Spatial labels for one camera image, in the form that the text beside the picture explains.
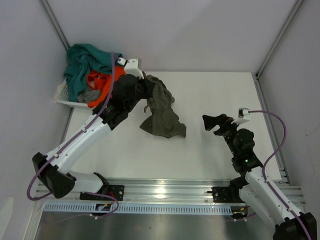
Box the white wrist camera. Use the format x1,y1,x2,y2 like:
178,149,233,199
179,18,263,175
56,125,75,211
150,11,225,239
117,57,144,79
231,107,251,125

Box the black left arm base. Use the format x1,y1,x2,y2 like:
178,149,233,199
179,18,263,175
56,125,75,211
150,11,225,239
79,184,125,201

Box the grey shorts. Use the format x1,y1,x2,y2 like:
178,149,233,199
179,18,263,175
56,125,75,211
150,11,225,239
77,87,101,104

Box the white slotted cable duct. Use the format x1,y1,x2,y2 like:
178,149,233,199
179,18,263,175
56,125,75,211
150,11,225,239
43,202,236,216

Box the olive green shorts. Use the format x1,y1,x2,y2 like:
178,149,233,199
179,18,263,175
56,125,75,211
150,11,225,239
139,74,187,139

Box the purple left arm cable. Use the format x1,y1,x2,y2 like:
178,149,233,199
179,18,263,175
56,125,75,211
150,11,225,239
26,51,123,223

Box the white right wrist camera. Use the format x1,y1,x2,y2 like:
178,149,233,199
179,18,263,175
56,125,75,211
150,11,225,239
231,107,251,125

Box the teal shorts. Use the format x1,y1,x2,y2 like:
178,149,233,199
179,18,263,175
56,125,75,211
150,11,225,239
64,43,112,102

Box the white plastic laundry basket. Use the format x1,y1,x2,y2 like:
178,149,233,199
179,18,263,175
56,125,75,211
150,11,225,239
54,79,88,109

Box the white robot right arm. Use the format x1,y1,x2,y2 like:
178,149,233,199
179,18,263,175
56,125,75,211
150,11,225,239
202,108,318,240

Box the orange shorts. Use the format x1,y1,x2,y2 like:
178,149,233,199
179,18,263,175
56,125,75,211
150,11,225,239
86,69,113,108

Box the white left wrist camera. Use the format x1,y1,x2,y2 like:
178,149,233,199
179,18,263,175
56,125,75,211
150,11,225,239
117,57,144,79

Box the aluminium mounting rail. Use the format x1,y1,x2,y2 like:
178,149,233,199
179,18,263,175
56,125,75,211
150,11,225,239
33,178,306,208

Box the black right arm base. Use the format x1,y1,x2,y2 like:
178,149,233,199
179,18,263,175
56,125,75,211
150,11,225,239
207,185,244,203

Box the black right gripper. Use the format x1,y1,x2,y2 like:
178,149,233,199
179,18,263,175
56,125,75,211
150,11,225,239
201,114,242,157

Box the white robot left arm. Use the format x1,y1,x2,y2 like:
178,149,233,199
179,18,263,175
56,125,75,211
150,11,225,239
32,74,155,200

